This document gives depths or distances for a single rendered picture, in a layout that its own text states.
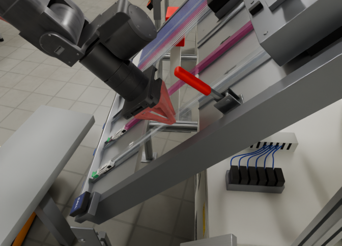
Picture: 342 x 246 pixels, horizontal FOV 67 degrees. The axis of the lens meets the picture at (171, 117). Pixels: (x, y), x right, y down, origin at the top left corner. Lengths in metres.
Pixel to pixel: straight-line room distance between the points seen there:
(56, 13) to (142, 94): 0.17
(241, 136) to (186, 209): 1.10
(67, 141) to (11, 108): 1.34
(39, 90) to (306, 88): 2.20
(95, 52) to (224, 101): 0.20
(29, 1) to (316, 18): 0.34
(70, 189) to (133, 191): 1.10
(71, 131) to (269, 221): 0.73
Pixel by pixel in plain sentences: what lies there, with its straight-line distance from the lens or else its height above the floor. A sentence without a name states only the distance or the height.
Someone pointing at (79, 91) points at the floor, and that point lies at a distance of 2.24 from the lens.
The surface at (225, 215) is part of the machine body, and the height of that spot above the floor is 0.62.
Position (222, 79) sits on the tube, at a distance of 0.44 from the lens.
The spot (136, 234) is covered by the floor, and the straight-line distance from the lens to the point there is 1.41.
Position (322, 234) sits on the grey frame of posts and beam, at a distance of 0.61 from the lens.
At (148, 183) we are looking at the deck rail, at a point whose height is 0.88.
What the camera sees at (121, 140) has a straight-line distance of 0.69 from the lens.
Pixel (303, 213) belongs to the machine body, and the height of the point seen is 0.62.
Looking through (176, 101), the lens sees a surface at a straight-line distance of 1.70.
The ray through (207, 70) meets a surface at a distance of 0.53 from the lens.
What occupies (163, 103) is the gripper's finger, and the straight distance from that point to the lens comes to 0.45.
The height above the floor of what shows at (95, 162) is 0.73.
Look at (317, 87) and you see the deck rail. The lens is 0.35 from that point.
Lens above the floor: 1.30
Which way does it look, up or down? 44 degrees down
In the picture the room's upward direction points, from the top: straight up
